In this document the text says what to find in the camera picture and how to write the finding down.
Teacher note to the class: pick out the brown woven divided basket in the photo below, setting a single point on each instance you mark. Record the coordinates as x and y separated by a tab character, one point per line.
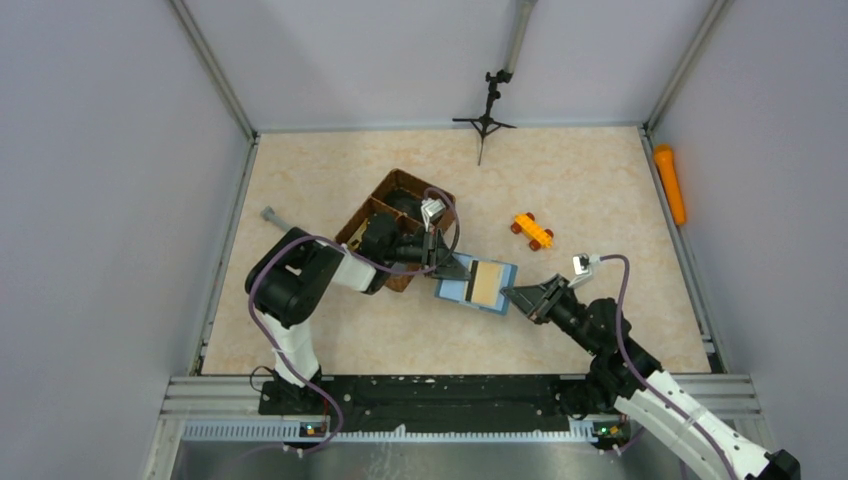
360	231

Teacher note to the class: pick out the orange toy car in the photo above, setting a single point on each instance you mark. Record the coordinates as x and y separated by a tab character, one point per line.
538	238

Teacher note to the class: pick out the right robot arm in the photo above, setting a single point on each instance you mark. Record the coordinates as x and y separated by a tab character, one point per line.
623	377

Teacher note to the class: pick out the grey plastic dumbbell part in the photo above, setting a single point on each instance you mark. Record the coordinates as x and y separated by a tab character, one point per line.
270	216

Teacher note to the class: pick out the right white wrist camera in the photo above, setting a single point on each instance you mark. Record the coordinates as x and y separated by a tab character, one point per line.
584	266

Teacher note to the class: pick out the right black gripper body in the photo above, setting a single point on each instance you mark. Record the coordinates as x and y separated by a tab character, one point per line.
566	313

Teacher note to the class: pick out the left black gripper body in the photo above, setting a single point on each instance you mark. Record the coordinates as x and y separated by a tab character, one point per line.
406	249

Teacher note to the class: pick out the orange flashlight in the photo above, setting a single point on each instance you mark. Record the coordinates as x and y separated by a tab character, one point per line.
664	160

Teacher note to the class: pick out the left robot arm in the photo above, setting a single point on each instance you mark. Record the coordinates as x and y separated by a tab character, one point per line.
285	287

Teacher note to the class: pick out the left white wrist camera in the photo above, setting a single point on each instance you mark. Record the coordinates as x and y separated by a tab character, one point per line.
431	209

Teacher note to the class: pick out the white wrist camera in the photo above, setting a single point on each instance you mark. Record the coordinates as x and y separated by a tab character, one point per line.
584	266
431	209

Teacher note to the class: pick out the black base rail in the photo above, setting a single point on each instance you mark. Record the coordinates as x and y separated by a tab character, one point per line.
451	404

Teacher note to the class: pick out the black mini tripod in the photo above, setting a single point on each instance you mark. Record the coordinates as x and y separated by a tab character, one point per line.
486	124

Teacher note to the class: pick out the grey vertical pole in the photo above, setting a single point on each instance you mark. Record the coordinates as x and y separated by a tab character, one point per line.
523	13

